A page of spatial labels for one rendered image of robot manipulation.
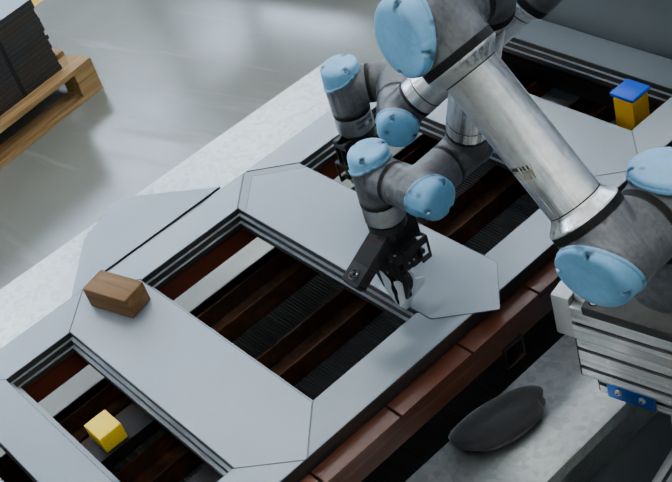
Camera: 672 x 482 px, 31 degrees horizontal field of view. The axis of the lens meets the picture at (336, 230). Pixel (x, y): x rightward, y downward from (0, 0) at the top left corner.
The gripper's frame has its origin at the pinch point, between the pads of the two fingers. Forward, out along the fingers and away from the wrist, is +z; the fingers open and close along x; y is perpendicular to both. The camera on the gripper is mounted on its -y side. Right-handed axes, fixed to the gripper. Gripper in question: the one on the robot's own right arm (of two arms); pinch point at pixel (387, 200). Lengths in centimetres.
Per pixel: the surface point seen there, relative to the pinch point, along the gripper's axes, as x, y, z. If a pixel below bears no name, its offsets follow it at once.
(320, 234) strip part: -5.1, 14.7, 0.6
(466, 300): 33.7, 11.7, 0.5
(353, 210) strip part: -4.7, 5.7, 0.6
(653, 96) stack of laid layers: 22, -58, 4
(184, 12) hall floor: -268, -102, 86
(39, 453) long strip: -5, 84, 0
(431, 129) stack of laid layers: -12.5, -24.7, 3.0
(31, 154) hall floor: -239, -5, 86
